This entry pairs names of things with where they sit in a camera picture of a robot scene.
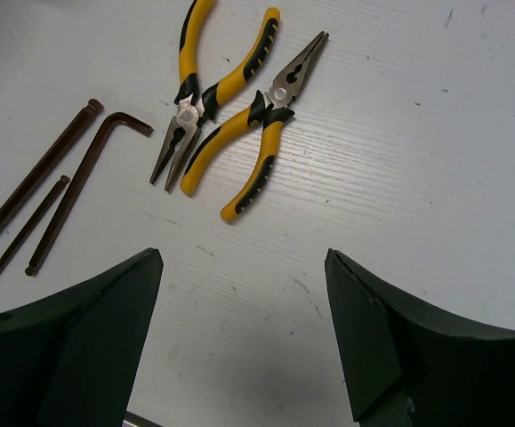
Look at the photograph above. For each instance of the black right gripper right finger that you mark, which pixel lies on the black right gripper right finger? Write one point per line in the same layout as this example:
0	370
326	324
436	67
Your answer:
407	362

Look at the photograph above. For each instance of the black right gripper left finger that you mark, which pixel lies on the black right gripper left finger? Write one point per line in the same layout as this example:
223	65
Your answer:
71	358

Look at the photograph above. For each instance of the brown hex key with bend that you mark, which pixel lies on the brown hex key with bend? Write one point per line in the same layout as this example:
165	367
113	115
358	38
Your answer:
83	172

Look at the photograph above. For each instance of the short brown hex key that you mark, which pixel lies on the short brown hex key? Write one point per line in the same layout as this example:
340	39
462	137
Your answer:
33	221

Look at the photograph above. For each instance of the yellow black pliers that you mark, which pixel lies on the yellow black pliers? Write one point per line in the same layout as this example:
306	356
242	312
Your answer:
270	110
196	107

